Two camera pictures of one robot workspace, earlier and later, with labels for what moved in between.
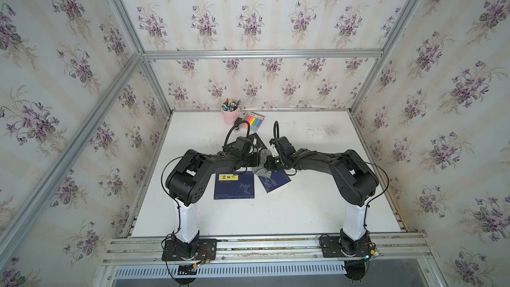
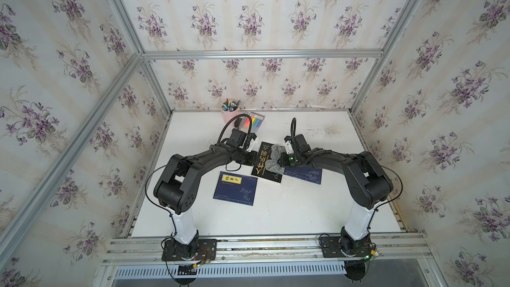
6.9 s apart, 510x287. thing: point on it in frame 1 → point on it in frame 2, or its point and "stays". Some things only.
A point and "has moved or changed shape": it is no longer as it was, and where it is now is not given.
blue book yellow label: (232, 186) stays
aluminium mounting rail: (149, 249) stays
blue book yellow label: (278, 178) → (305, 172)
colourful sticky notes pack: (255, 121) stays
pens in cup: (230, 105) stays
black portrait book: (260, 145) → (259, 168)
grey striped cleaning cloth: (260, 169) has moved or changed shape
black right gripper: (269, 166) → (283, 161)
